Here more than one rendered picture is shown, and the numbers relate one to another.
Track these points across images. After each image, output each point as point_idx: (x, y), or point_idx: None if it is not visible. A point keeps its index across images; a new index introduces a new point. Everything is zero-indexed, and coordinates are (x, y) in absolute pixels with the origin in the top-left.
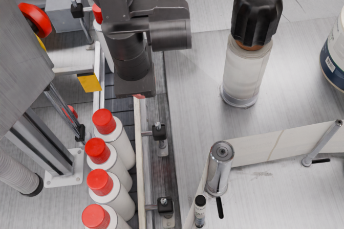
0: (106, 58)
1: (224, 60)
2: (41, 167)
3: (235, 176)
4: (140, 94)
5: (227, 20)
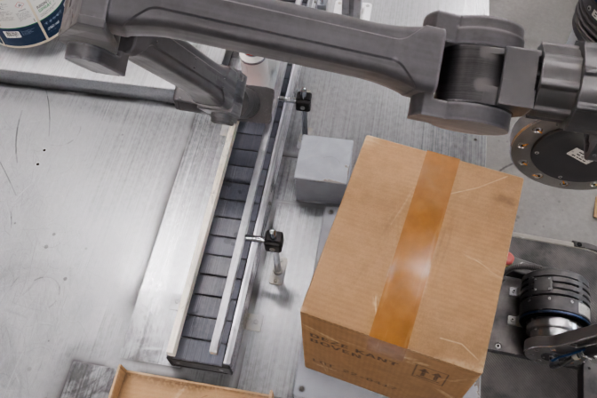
0: None
1: None
2: (374, 19)
3: None
4: None
5: (120, 125)
